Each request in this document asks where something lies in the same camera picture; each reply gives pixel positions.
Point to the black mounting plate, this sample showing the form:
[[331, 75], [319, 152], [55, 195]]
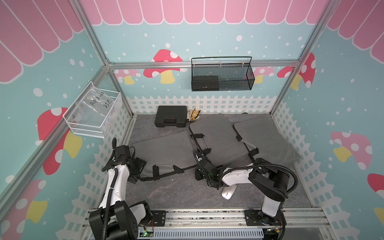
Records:
[[157, 219], [258, 218]]

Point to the black wire mesh basket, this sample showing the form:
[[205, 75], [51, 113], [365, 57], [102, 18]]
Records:
[[235, 73]]

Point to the grey laptop bag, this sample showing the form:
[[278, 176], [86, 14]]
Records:
[[165, 156], [263, 141], [215, 137]]

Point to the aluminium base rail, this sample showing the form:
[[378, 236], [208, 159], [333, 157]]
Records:
[[235, 218]]

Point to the white wire basket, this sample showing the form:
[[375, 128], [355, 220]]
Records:
[[85, 130]]

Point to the black plastic tool case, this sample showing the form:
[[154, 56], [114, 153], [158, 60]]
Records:
[[171, 116]]

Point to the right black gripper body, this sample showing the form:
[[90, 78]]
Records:
[[199, 177]]

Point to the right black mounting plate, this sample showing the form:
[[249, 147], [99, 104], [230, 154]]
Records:
[[258, 218]]

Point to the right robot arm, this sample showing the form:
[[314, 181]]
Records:
[[276, 182]]

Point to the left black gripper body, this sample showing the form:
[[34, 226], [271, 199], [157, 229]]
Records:
[[138, 165]]

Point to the clear plastic bag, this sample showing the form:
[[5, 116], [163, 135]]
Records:
[[97, 108]]

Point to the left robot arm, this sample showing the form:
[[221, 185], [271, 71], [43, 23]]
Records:
[[114, 219]]

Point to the black box in basket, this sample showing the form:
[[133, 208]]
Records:
[[205, 83]]

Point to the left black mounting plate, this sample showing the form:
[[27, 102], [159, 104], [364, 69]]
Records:
[[157, 219]]

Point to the silver mouse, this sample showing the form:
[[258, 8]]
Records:
[[228, 192]]

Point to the yellow black pliers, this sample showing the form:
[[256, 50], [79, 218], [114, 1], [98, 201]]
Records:
[[193, 115]]

